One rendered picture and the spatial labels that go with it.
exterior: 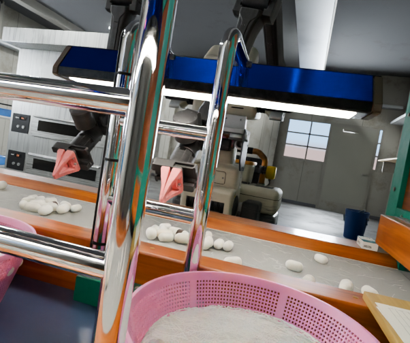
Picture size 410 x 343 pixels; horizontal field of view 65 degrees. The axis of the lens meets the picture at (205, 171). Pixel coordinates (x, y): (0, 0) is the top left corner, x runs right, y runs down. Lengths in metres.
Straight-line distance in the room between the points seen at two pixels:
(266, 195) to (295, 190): 7.20
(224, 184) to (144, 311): 0.99
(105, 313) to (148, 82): 0.16
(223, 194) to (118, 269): 1.08
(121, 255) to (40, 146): 3.74
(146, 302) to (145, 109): 0.25
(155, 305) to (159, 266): 0.11
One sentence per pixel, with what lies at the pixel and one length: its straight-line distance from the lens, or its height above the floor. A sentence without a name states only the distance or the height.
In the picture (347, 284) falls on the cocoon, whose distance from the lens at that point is 0.60.
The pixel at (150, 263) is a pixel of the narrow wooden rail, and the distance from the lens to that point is 0.53.
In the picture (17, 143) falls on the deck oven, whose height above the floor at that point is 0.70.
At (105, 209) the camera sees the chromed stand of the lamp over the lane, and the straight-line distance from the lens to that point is 0.52.
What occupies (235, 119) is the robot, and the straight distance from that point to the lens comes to 1.32.
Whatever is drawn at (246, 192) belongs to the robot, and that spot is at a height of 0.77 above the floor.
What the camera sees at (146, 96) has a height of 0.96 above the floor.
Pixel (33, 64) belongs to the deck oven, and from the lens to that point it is 4.17.
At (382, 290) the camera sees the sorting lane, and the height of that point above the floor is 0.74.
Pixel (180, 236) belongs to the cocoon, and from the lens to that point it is 0.68.
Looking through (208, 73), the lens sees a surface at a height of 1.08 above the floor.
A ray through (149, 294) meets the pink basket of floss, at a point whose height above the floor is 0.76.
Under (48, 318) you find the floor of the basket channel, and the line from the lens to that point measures 0.53.
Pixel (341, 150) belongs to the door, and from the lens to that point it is 8.74.
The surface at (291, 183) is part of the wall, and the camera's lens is 8.76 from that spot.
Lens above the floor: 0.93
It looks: 3 degrees down
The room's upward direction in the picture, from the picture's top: 9 degrees clockwise
